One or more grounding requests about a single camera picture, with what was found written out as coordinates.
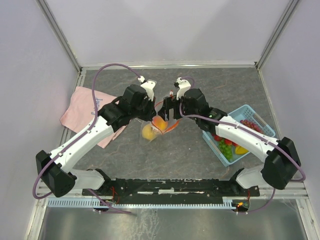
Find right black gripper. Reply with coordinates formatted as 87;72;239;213
157;94;199;122

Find orange peach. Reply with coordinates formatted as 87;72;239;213
152;115;168;132

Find clear orange zip top bag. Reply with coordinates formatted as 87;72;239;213
139;109;181;146

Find yellow pear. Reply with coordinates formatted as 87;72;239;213
141;124;158;141

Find red strawberries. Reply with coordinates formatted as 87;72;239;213
212;134;238;147

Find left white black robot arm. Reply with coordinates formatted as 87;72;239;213
35;80;156;198

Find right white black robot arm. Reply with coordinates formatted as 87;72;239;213
157;88;306;196

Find pink folded cloth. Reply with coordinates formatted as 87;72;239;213
60;86;126;149

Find green grape bunch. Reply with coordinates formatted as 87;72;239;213
219;142;233;162

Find red grape bunch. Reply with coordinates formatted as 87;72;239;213
240;119;263;134

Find light blue plastic basket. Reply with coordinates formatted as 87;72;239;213
202;104;276;167

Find yellow starfruit slice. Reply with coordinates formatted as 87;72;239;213
235;145;249;155

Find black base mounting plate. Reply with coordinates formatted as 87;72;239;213
94;178;260;204

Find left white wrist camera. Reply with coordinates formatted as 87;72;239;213
137;75;157;102

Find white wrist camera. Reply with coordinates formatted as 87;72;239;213
174;77;194;100
137;75;157;102

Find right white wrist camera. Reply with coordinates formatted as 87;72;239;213
174;77;194;100

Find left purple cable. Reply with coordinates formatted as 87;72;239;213
32;63;141;200

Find light blue cable duct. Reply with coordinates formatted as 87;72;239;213
47;197;237;210

